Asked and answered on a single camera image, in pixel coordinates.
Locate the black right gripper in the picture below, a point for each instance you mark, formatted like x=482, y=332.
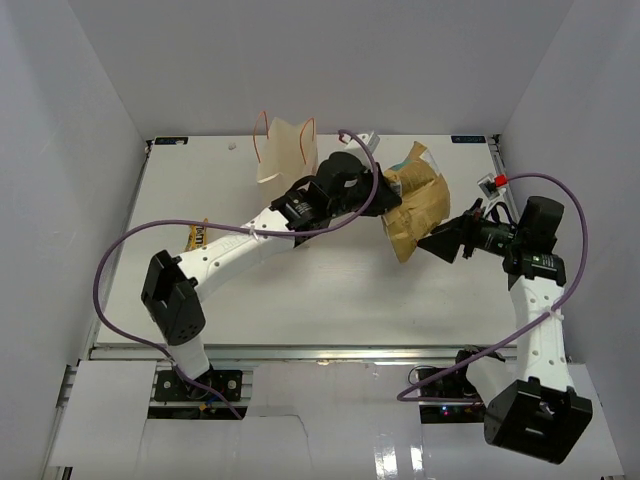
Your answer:
x=446, y=240

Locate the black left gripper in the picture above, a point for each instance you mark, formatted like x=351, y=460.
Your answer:
x=386, y=200

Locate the large tan chip bag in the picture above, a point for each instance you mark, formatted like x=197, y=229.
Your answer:
x=425, y=200

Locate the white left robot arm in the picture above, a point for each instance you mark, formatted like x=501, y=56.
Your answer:
x=175, y=287

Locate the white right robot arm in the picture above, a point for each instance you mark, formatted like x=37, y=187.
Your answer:
x=534, y=408

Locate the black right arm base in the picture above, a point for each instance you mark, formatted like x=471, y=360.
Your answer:
x=456, y=402

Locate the beige paper gift bag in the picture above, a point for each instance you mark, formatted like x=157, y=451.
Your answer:
x=285, y=153

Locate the right blue table label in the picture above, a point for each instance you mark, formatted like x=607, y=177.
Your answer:
x=468, y=139

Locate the blue table label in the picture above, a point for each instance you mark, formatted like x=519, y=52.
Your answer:
x=171, y=140
x=468, y=139

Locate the yellow M&M's candy pack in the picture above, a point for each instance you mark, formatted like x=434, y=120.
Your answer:
x=197, y=237

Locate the left blue table label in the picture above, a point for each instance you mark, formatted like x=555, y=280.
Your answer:
x=171, y=140

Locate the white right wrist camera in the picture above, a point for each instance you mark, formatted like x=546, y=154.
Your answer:
x=493, y=186

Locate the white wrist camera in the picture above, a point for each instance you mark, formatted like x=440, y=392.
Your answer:
x=493, y=186
x=369, y=139

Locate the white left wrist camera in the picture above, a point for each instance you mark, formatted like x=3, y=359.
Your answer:
x=369, y=139

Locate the aluminium table front rail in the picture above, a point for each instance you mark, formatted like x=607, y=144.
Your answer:
x=259, y=353

